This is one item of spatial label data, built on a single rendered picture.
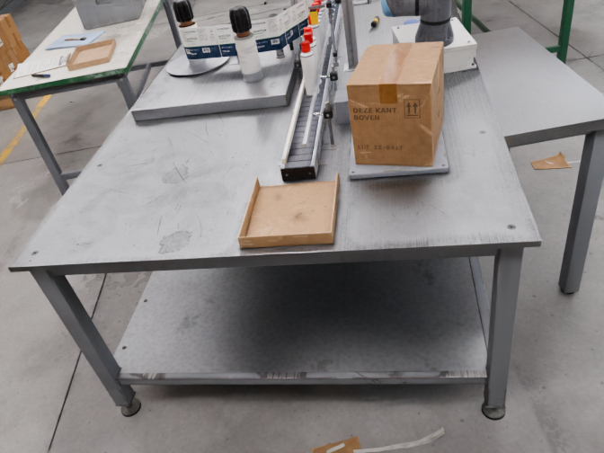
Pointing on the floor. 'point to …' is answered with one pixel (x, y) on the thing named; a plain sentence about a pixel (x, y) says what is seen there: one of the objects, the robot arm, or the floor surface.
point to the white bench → (128, 31)
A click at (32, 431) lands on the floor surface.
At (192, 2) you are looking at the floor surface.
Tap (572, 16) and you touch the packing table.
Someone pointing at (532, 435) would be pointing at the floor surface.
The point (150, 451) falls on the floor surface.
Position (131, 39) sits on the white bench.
